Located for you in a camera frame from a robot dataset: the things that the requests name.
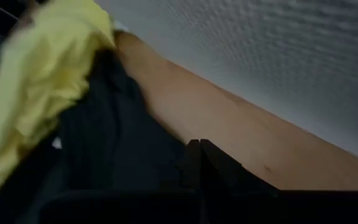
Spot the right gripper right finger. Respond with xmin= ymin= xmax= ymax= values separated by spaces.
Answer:
xmin=200 ymin=139 xmax=279 ymax=192

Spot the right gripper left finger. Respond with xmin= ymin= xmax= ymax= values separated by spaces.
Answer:
xmin=175 ymin=139 xmax=202 ymax=191

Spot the yellow shirt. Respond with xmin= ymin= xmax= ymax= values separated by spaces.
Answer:
xmin=0 ymin=0 xmax=117 ymax=200

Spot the dark navy garment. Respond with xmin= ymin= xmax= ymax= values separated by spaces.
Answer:
xmin=0 ymin=46 xmax=198 ymax=200

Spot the white perforated plastic basket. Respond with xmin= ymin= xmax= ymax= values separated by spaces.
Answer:
xmin=94 ymin=0 xmax=358 ymax=166

